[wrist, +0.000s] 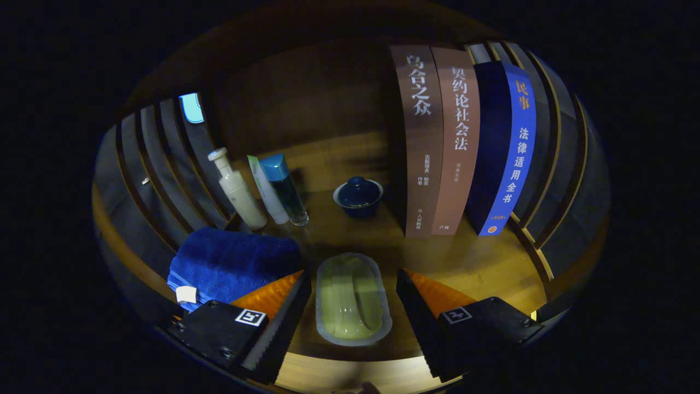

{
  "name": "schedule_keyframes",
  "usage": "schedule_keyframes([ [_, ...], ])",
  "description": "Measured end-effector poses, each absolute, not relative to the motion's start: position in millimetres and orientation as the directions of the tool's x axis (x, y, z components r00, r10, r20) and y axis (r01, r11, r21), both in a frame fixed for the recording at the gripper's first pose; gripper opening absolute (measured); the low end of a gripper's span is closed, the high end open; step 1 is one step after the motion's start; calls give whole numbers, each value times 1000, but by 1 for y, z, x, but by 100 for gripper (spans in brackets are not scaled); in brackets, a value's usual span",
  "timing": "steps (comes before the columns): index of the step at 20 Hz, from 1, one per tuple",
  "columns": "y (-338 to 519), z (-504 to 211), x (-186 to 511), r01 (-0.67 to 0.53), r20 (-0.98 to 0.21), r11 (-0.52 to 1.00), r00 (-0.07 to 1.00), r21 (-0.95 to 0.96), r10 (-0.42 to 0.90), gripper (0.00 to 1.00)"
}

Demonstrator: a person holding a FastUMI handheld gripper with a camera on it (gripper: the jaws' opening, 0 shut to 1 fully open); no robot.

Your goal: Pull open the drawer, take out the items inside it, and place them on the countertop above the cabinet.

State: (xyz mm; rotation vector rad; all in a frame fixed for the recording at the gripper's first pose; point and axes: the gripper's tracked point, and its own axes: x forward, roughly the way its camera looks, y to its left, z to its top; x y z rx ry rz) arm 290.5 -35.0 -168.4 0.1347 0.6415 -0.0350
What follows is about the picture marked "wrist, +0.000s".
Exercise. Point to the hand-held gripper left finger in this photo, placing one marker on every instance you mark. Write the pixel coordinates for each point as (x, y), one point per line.
(284, 328)

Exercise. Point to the dark blue lidded teacup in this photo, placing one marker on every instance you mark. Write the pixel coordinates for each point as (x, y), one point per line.
(358, 197)

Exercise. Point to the teal bottle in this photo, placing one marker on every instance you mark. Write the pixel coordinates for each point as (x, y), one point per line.
(287, 191)

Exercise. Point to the white green tube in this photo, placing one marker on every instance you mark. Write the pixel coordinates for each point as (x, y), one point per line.
(268, 191)

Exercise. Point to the blue towel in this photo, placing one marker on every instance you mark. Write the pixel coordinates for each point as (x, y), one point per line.
(229, 262)

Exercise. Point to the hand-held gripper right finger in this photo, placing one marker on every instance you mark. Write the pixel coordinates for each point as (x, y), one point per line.
(421, 328)

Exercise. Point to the blue book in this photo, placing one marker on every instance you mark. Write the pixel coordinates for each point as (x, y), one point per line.
(514, 164)

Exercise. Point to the white pump bottle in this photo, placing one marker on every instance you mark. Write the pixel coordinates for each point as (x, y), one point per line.
(240, 197)

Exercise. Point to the wooden cabinet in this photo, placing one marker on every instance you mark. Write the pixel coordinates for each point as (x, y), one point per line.
(306, 98)

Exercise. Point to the brown book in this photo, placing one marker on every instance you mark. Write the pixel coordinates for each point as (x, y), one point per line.
(421, 164)
(456, 164)

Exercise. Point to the wooden countertop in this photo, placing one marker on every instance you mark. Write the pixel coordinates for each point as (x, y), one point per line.
(377, 241)

